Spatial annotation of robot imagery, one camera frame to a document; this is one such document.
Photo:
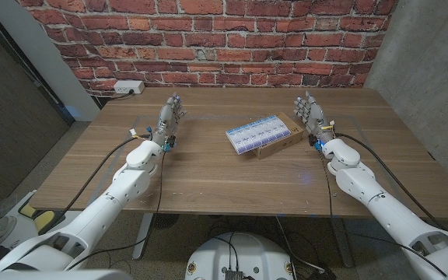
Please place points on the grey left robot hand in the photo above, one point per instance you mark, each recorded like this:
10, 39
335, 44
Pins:
166, 120

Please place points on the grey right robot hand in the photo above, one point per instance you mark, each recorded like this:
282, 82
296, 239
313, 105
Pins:
316, 120

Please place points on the brown cardboard packing box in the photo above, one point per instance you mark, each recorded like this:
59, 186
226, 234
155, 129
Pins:
282, 144

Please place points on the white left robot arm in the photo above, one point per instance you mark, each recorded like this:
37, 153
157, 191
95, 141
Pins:
103, 210

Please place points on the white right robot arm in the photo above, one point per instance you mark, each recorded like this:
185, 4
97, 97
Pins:
387, 210

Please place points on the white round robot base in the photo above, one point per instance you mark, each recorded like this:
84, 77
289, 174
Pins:
239, 253

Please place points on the grey finned box on base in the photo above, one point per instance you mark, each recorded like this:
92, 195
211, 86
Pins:
233, 275

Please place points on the white power strip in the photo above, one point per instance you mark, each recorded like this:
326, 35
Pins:
128, 86

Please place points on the red brick printed backdrop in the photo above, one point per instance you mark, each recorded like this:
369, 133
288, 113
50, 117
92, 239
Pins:
208, 39

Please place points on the white table leg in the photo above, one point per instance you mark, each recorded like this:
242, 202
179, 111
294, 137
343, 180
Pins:
143, 237

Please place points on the grey table leg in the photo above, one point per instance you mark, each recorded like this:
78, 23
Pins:
342, 245

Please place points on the yellow and black floor pad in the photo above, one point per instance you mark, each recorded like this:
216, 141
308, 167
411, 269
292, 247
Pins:
43, 219

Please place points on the white robot chest shell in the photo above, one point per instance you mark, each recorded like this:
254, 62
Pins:
53, 275

